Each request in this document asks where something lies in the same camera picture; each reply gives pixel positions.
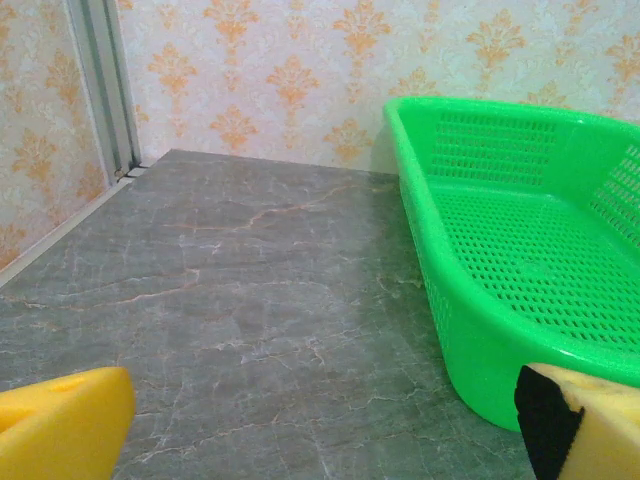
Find green plastic mesh basket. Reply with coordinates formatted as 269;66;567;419
382;96;640;434

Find aluminium frame post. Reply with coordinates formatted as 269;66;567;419
67;0;145;180

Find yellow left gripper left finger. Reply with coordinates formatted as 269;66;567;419
0;366;137;480

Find aluminium table side rail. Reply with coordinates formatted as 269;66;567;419
0;167;146;290

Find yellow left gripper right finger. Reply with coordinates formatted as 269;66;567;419
514;363;640;480

